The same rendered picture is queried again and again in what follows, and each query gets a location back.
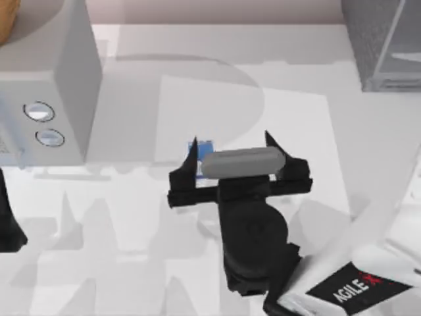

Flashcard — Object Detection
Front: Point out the pale grey rounded box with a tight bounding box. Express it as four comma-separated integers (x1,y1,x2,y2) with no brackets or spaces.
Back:
200,147,287,180

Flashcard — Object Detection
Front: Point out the grey cabinet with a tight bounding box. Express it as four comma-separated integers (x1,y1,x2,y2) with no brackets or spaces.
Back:
339,0,421,93

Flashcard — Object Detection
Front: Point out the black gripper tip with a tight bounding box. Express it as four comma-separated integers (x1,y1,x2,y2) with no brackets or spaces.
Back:
0,167,29,254

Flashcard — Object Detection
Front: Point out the large round microwave knob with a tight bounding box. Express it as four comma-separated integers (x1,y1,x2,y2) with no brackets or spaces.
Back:
22,101,56,124

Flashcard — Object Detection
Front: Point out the brown rounded object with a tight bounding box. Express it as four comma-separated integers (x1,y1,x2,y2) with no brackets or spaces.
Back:
0,0,21,46

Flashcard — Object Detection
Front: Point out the pale microwave oven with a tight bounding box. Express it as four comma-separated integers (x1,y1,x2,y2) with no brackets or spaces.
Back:
0,0,103,169

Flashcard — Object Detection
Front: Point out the small blue box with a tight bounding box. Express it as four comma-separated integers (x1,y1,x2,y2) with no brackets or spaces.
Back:
187,139,215,180

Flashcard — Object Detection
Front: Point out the small round microwave knob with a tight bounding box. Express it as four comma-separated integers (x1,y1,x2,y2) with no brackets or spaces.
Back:
34,128,66,147

